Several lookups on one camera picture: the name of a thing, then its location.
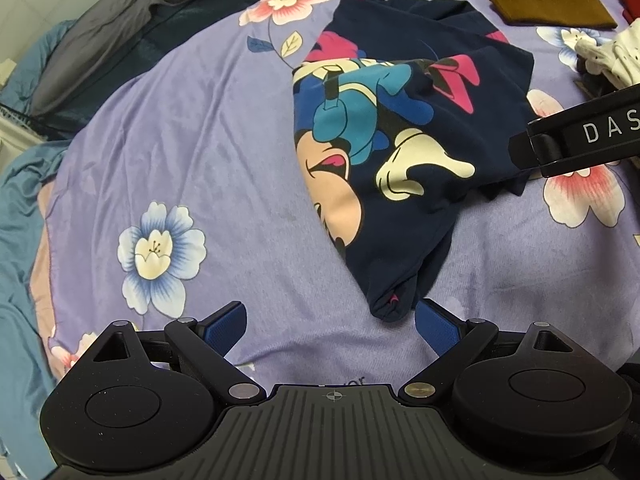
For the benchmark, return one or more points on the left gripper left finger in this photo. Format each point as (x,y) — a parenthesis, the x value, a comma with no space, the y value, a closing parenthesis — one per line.
(202,346)

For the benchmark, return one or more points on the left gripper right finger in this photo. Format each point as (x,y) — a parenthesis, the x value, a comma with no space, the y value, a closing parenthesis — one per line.
(457,344)

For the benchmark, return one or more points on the navy Mickey Mouse sweatshirt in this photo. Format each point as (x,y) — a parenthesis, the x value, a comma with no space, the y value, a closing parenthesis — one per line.
(401,109)

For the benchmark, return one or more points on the white dotted garment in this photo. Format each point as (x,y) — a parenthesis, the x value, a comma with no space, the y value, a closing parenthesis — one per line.
(617,60)

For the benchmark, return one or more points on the blue teal bedding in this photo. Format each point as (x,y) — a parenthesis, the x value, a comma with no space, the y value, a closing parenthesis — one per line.
(29,372)

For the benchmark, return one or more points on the grey blanket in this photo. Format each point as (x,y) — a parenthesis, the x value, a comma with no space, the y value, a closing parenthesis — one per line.
(94,38)

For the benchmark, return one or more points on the dark teal bed cover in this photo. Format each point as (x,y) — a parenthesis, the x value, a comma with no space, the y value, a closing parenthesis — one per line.
(170,27)

